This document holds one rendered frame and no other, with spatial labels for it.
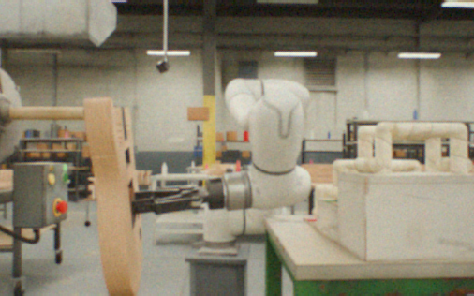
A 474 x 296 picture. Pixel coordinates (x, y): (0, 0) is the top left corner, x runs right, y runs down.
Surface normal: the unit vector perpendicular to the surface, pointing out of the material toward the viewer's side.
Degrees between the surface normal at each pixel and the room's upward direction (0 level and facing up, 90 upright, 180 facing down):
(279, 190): 119
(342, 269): 90
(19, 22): 90
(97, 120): 94
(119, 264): 103
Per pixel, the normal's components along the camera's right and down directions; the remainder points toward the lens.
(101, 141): 0.22, 0.38
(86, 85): 0.03, -0.02
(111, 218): 0.16, -0.32
